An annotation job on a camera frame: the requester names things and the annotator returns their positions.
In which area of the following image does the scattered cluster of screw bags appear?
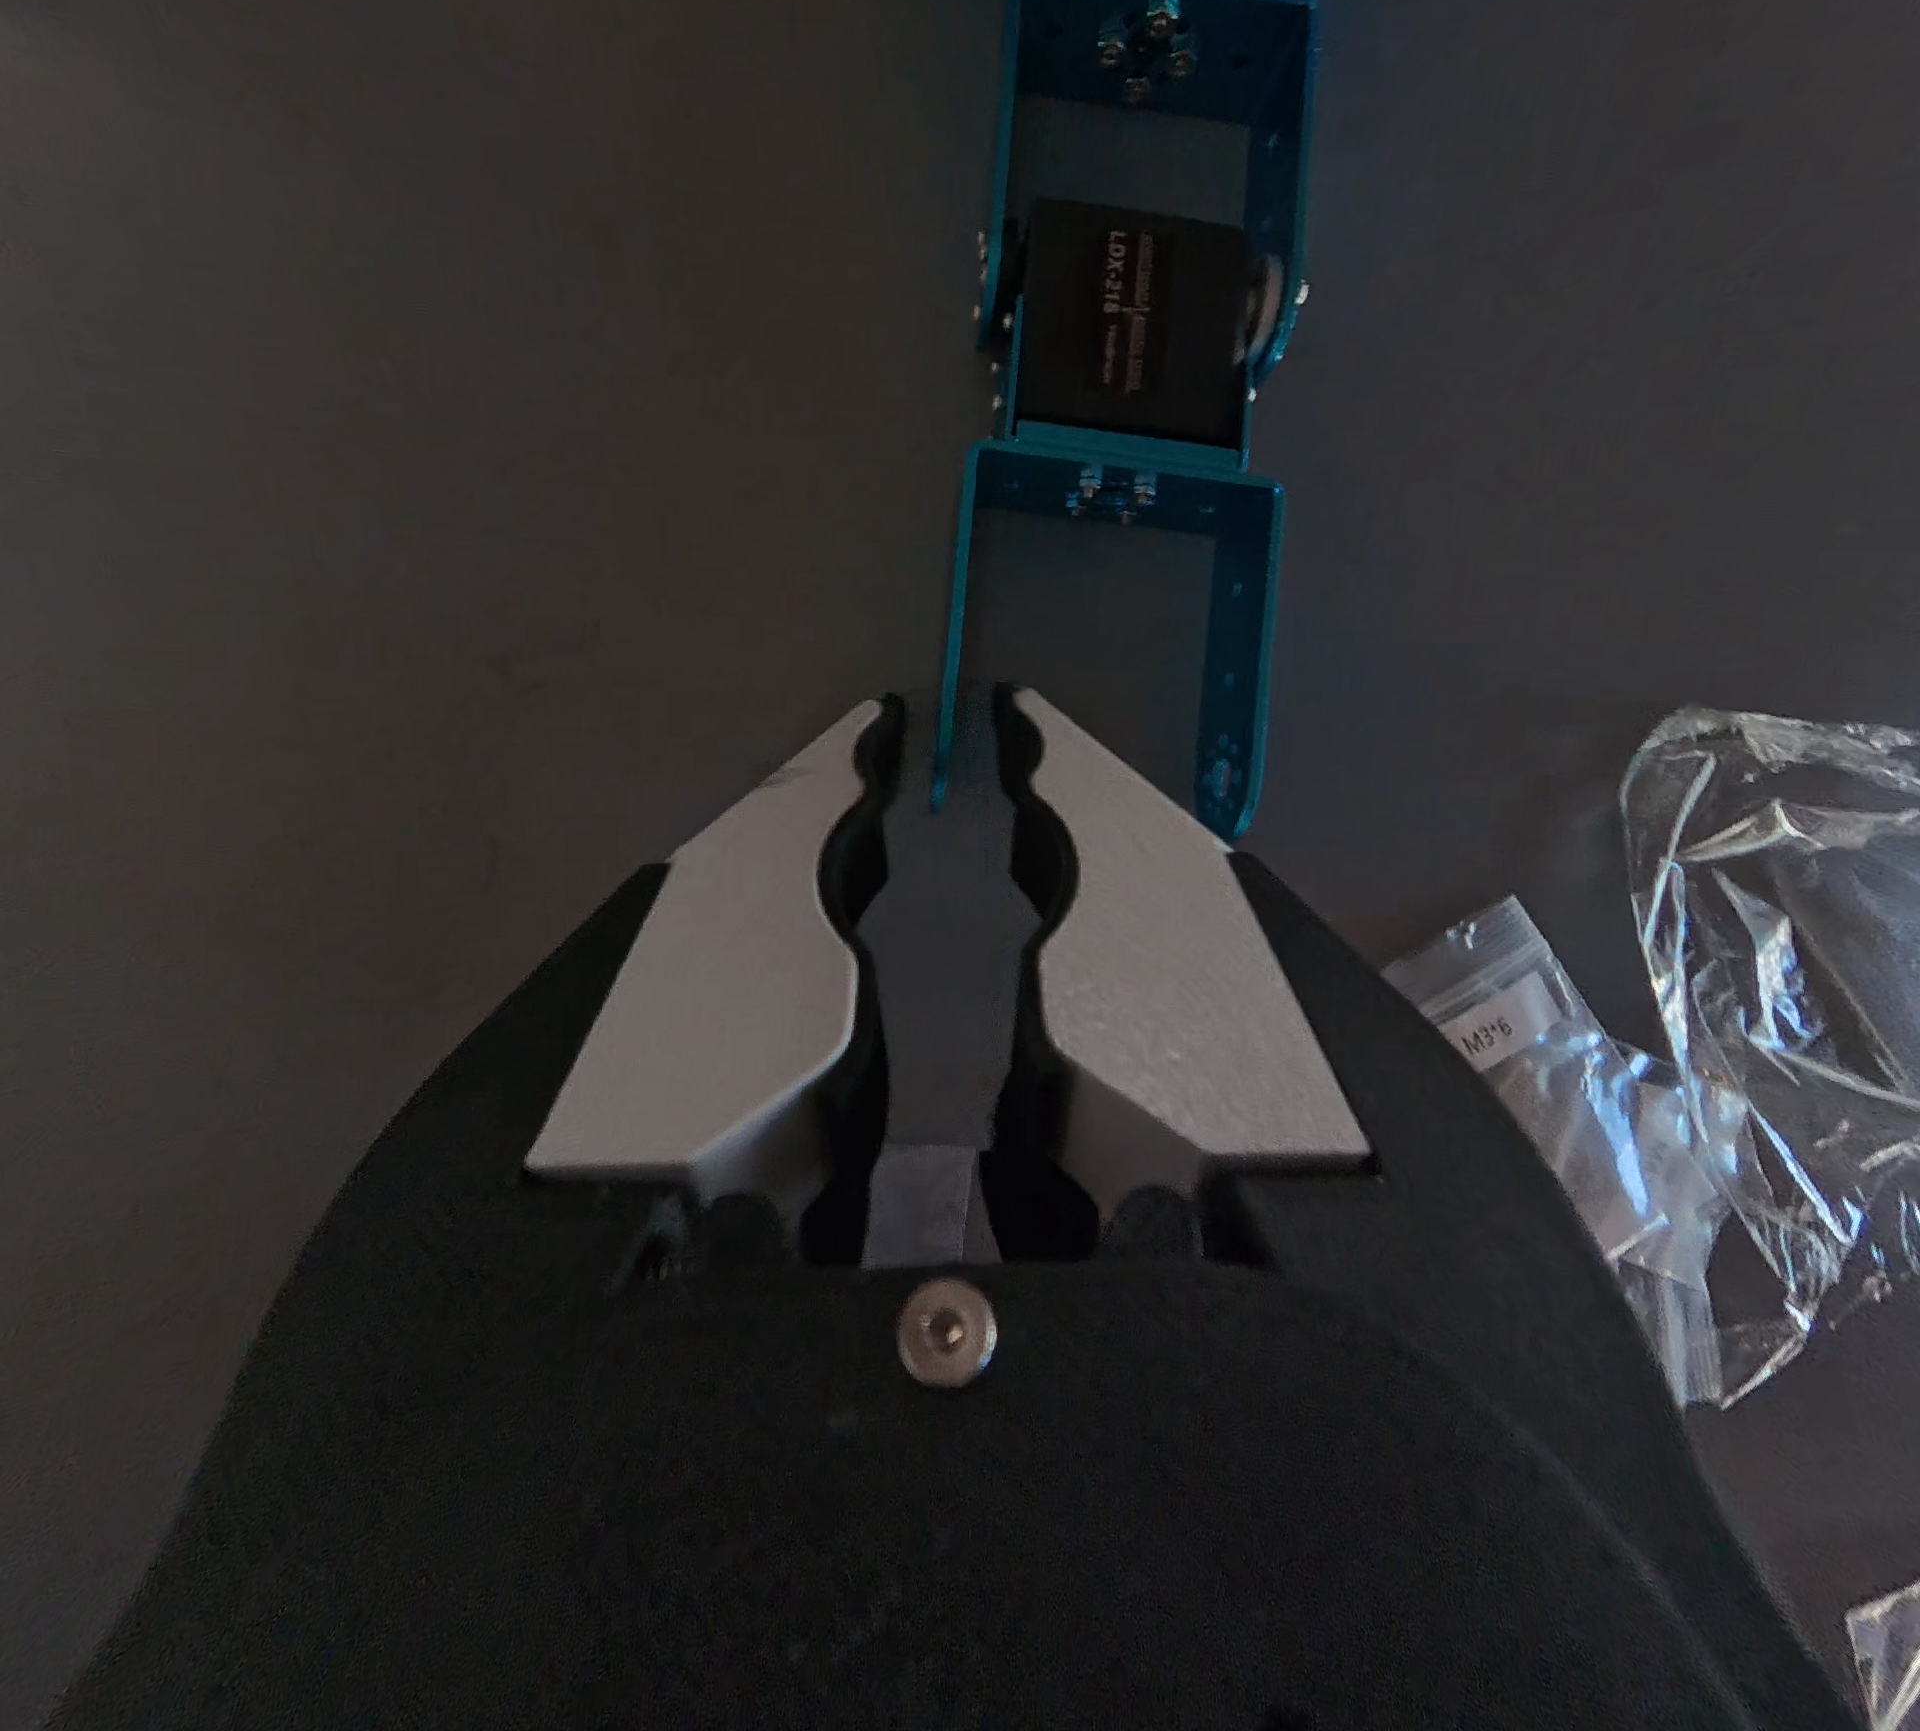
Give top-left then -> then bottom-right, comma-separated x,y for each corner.
1381,899 -> 1920,1731

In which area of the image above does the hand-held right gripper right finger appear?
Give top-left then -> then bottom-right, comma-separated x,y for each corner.
976,682 -> 1375,1265

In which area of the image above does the blue toy robot arm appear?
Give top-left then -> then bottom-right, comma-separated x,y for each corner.
922,0 -> 1486,847

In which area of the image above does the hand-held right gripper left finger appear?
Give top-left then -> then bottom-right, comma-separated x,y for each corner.
521,695 -> 904,1268

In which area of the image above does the clear plastic wrap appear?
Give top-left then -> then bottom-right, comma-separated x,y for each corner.
1619,708 -> 1920,1410

